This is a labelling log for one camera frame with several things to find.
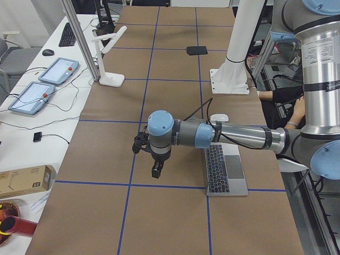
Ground grey laptop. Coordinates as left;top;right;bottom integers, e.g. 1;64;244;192
205;142;248;197

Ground white desk lamp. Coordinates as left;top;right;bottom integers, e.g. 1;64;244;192
91;25;128;87

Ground black mouse pad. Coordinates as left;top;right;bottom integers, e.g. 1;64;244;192
186;46;208;56

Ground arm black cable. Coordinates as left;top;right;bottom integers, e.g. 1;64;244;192
184;97;269;150

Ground blue teach pendant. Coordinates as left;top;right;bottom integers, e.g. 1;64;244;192
8;82;55;115
38;57;79;86

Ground cardboard box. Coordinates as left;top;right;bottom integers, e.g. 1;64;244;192
1;165;55;199

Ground upper blue teach pendant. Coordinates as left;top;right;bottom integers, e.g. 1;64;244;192
38;57;79;86

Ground black computer mouse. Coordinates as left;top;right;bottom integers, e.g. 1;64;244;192
42;49;55;56

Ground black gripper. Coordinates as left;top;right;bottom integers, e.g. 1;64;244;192
151;151;171;179

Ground white computer mouse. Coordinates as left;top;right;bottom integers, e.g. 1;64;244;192
210;114;229;122

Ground white chair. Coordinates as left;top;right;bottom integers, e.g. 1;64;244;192
277;158;309;173

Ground lower blue teach pendant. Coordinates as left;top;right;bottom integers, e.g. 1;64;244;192
8;82;55;115

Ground black keyboard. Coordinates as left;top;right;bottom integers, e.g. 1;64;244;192
58;22;76;47

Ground small black device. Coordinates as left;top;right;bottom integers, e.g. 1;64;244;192
33;132;43;142

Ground seated person in black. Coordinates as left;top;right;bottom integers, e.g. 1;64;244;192
258;86;305;129

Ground woven basket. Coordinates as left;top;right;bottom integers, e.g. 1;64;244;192
0;201;21;247

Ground aluminium frame post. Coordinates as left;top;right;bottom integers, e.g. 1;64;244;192
61;0;100;81

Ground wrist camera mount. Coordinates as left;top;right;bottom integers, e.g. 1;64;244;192
132;126;151;154

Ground grey office chair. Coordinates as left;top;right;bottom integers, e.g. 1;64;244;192
1;30;41;90

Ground red cylinder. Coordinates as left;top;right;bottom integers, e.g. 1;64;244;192
1;216;38;237

